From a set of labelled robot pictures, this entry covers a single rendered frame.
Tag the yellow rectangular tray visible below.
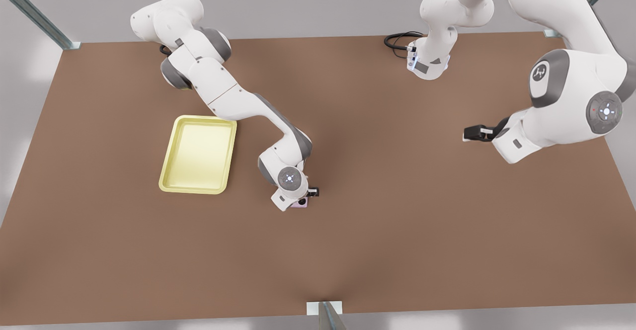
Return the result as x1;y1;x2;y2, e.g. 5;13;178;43
159;115;238;195

